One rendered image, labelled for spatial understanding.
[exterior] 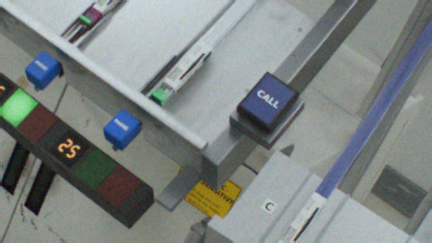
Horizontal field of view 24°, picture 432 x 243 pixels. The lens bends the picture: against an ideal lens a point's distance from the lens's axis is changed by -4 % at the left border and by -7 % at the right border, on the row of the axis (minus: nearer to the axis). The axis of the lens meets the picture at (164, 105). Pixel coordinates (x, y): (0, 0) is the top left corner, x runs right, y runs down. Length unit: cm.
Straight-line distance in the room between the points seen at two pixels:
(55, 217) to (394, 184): 167
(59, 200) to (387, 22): 165
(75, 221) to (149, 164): 16
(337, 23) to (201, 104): 17
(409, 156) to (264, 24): 196
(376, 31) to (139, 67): 197
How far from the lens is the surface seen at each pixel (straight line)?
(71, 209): 151
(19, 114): 107
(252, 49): 108
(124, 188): 102
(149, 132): 106
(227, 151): 101
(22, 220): 157
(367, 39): 301
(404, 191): 304
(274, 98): 100
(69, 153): 104
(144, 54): 108
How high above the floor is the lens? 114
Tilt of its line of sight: 23 degrees down
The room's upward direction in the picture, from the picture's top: 26 degrees clockwise
